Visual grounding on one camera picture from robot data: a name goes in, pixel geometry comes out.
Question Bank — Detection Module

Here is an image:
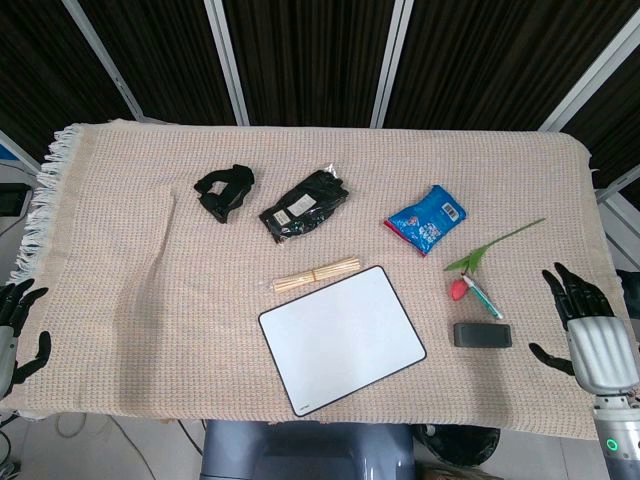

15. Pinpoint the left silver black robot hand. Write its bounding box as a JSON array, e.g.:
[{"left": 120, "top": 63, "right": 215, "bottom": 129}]
[{"left": 0, "top": 278, "right": 53, "bottom": 401}]

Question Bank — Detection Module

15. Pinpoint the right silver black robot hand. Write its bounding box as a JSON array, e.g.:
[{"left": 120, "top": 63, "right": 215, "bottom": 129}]
[{"left": 528, "top": 262, "right": 640, "bottom": 396}]

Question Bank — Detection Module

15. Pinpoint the dark grey board eraser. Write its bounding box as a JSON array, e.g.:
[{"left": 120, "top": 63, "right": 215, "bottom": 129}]
[{"left": 452, "top": 322, "right": 514, "bottom": 349}]

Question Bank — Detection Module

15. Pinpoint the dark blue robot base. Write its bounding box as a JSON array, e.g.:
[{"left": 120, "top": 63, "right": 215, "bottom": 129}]
[{"left": 199, "top": 419, "right": 419, "bottom": 480}]

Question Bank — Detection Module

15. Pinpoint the green marker pen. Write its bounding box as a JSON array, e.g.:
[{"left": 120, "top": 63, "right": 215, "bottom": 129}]
[{"left": 460, "top": 273, "right": 504, "bottom": 321}]

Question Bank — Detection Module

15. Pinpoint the black box device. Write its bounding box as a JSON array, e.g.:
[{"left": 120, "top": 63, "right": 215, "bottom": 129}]
[{"left": 0, "top": 183, "right": 32, "bottom": 217}]

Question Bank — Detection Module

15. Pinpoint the red artificial tulip green stem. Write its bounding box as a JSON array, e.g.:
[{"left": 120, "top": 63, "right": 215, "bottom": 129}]
[{"left": 443, "top": 217, "right": 547, "bottom": 303}]

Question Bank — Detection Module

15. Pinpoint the beige waffle tablecloth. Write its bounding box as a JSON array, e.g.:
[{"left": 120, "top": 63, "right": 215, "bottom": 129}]
[{"left": 9, "top": 119, "right": 626, "bottom": 441}]

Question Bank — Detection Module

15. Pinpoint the black round floor object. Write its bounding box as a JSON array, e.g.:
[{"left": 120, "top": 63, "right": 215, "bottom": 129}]
[{"left": 414, "top": 423, "right": 502, "bottom": 469}]

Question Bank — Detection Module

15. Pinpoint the blue snack bag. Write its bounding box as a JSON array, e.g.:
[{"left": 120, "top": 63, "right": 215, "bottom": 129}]
[{"left": 383, "top": 184, "right": 469, "bottom": 258}]

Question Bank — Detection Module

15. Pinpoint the bundle of wooden sticks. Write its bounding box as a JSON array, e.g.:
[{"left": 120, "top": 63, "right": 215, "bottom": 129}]
[{"left": 272, "top": 256, "right": 362, "bottom": 295}]

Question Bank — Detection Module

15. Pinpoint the black crumpled cloth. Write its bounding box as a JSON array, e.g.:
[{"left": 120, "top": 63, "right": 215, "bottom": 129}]
[{"left": 193, "top": 163, "right": 257, "bottom": 224}]

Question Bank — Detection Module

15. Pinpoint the clear bag of black parts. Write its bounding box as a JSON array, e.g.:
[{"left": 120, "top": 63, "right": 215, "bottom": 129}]
[{"left": 258, "top": 162, "right": 350, "bottom": 246}]

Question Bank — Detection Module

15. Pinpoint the white board with black frame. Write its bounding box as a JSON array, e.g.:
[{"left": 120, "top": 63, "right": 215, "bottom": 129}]
[{"left": 257, "top": 265, "right": 428, "bottom": 418}]

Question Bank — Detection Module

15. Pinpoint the white partition post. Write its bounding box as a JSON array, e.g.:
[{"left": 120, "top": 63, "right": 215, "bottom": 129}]
[
  {"left": 537, "top": 19, "right": 640, "bottom": 134},
  {"left": 203, "top": 0, "right": 250, "bottom": 126},
  {"left": 62, "top": 0, "right": 146, "bottom": 122},
  {"left": 369, "top": 0, "right": 415, "bottom": 129}
]

